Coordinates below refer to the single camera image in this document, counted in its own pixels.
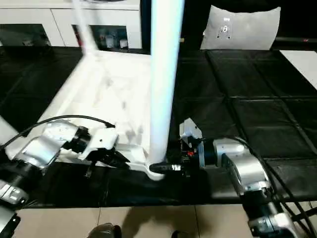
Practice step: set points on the white plastic table top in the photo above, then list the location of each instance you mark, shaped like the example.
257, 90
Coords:
99, 86

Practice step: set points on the white plastic table leg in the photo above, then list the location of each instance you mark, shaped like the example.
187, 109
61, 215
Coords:
84, 24
163, 74
7, 129

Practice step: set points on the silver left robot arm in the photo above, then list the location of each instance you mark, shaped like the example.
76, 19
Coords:
42, 148

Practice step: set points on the dark brown shoe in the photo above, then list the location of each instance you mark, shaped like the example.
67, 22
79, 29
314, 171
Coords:
104, 230
178, 234

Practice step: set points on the black work mat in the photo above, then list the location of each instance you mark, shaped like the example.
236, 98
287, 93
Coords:
247, 99

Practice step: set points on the black sofa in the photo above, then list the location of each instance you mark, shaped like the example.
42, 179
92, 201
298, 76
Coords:
193, 19

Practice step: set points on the grey printed cushion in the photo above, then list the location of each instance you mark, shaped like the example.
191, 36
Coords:
247, 27

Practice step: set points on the white flat board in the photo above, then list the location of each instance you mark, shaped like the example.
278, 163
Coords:
302, 67

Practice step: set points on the white cabinet with glass doors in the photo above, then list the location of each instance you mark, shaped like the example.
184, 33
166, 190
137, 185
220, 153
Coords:
37, 15

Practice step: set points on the black flat bar device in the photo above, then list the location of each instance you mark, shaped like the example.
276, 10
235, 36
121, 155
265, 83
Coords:
294, 39

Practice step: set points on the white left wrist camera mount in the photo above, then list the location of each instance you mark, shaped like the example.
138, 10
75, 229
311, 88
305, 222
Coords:
101, 138

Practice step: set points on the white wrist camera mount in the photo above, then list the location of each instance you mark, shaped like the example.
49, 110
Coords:
101, 138
190, 129

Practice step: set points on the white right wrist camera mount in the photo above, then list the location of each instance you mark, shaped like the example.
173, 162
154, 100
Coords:
190, 129

